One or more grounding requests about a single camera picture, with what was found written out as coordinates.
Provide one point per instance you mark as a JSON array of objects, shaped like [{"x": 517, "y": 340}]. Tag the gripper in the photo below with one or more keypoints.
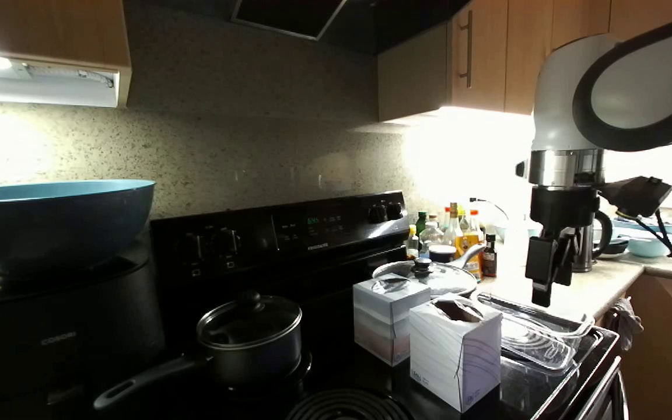
[{"x": 563, "y": 207}]

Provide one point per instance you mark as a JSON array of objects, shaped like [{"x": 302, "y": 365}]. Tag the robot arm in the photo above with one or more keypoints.
[{"x": 563, "y": 87}]

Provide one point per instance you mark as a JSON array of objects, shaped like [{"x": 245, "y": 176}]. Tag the black bowl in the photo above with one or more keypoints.
[{"x": 615, "y": 247}]

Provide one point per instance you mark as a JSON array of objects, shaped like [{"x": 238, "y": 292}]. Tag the teal bowl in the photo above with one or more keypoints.
[{"x": 648, "y": 248}]

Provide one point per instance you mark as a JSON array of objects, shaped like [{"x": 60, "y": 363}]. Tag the stove knob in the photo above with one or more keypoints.
[
  {"x": 228, "y": 240},
  {"x": 395, "y": 210},
  {"x": 377, "y": 213},
  {"x": 195, "y": 245}
]

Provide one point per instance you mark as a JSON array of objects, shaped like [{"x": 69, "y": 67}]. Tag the black stove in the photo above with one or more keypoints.
[{"x": 336, "y": 233}]

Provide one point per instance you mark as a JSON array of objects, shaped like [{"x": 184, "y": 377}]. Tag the large blue bowl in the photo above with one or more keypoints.
[{"x": 56, "y": 227}]

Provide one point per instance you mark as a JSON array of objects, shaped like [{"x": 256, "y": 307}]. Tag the small dark sauce bottle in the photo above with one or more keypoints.
[{"x": 489, "y": 259}]

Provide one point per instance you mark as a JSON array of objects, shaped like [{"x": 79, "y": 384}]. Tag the clear glass baking dish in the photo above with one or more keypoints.
[{"x": 537, "y": 338}]

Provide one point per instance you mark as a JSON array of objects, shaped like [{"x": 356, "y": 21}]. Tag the red capped bottle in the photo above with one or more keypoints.
[{"x": 476, "y": 224}]

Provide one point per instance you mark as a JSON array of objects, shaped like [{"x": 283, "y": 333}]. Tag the yellow oil bottle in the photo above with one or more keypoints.
[{"x": 467, "y": 242}]

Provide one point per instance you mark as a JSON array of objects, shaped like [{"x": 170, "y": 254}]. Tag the grey dish towel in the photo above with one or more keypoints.
[{"x": 625, "y": 321}]

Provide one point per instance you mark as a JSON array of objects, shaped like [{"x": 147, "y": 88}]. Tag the blue plate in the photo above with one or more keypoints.
[{"x": 660, "y": 226}]

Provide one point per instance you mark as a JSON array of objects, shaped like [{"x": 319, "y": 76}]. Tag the dark jar with white lid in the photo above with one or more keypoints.
[{"x": 442, "y": 253}]

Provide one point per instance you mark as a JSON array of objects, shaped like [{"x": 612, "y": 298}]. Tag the frying pan with glass lid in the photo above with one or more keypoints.
[{"x": 441, "y": 277}]

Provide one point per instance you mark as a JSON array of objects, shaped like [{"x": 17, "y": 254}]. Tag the clear glass bottle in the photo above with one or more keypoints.
[{"x": 431, "y": 236}]

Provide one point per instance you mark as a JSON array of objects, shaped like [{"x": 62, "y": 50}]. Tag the green bottle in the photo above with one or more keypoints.
[{"x": 421, "y": 223}]

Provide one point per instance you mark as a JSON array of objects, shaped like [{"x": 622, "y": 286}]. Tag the small yellow capped bottle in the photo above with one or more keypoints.
[{"x": 412, "y": 245}]

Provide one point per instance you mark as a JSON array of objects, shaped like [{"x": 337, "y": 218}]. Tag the grey white tissue box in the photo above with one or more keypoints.
[{"x": 382, "y": 321}]

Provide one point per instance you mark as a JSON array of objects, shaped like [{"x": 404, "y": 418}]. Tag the coil burner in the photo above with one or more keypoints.
[{"x": 347, "y": 405}]

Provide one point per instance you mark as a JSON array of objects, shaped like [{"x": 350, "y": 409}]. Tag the glass saucepan lid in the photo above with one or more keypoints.
[{"x": 248, "y": 318}]

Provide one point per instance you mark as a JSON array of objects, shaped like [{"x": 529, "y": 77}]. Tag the black saucepan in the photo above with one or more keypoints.
[{"x": 254, "y": 356}]

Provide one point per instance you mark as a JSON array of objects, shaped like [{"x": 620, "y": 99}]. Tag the range hood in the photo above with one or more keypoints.
[{"x": 289, "y": 14}]

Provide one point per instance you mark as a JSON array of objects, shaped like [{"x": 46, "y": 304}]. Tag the black countertop cooker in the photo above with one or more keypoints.
[{"x": 50, "y": 338}]

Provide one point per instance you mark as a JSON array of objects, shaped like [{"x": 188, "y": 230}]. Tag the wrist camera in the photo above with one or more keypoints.
[{"x": 639, "y": 195}]

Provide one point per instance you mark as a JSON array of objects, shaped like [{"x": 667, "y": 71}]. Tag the row of wooden wall cabinets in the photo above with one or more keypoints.
[{"x": 487, "y": 52}]

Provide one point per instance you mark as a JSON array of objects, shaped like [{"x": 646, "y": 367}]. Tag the wooden wall cabinet with light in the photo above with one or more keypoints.
[{"x": 44, "y": 35}]

